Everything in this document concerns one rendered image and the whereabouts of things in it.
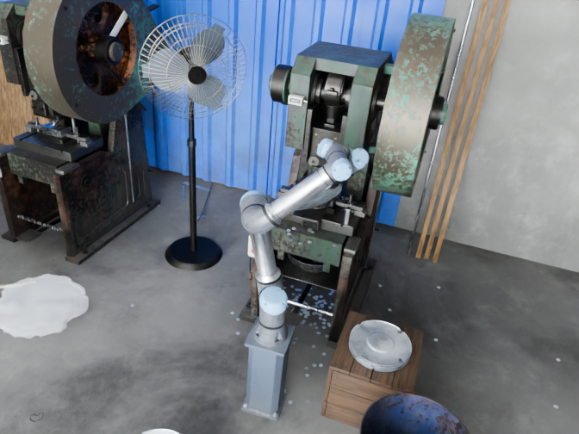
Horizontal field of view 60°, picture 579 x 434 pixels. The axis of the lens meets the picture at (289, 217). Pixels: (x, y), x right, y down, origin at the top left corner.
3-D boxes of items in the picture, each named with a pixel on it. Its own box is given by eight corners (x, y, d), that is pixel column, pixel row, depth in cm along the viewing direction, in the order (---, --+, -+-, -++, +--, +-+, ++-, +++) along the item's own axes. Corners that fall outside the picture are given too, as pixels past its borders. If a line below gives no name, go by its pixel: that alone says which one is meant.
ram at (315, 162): (332, 187, 255) (339, 133, 239) (303, 181, 258) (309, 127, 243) (339, 174, 269) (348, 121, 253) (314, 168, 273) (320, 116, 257)
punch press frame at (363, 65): (333, 318, 279) (374, 79, 209) (262, 296, 290) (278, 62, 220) (363, 244, 344) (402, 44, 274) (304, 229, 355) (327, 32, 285)
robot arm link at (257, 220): (235, 232, 187) (343, 155, 175) (234, 216, 196) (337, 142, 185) (255, 251, 193) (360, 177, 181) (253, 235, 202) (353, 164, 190)
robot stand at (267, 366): (277, 421, 238) (284, 355, 215) (240, 410, 242) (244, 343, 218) (288, 391, 253) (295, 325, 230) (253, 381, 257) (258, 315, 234)
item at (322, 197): (270, 209, 234) (270, 207, 234) (313, 212, 254) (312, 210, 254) (312, 179, 215) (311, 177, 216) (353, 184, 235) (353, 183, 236)
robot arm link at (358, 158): (354, 142, 193) (372, 151, 196) (339, 153, 202) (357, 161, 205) (351, 160, 190) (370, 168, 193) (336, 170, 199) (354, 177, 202)
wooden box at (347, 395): (397, 443, 233) (414, 393, 215) (320, 415, 243) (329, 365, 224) (409, 380, 266) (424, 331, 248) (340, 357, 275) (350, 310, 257)
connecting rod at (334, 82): (335, 147, 246) (345, 77, 228) (312, 142, 249) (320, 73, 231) (345, 133, 263) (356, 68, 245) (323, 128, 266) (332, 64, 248)
